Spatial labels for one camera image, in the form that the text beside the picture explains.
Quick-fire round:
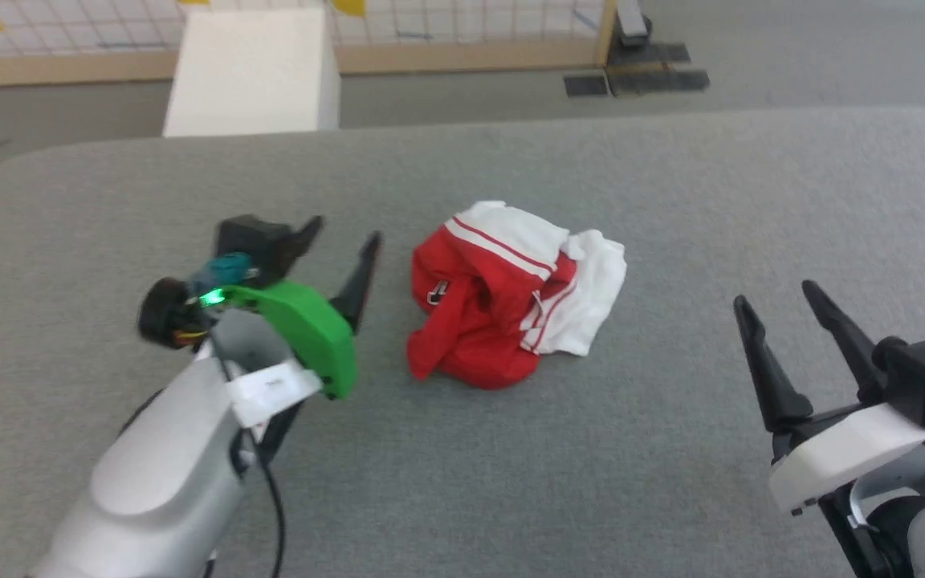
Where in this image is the long black floor mat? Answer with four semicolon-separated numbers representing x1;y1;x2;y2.
607;68;711;96

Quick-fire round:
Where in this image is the grey metal post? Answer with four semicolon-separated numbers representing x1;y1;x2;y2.
615;0;654;47

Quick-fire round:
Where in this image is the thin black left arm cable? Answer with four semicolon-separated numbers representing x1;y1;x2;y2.
214;337;287;578

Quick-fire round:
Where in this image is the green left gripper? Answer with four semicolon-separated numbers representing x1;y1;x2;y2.
210;215;384;401

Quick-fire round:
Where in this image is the white paper cable label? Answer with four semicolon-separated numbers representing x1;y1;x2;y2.
226;359;324;428

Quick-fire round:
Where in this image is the teal left camera connector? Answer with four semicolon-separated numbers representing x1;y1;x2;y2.
194;253;259;294

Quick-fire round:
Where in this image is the white rectangular box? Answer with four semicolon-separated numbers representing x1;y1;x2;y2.
162;8;341;138

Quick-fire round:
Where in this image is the wooden framed grid fence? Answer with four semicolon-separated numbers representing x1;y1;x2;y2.
0;0;618;88

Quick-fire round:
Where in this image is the red and white jersey shirt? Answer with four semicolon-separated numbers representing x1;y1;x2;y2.
406;201;628;391

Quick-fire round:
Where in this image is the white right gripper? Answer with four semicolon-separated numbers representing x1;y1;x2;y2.
733;279;925;515

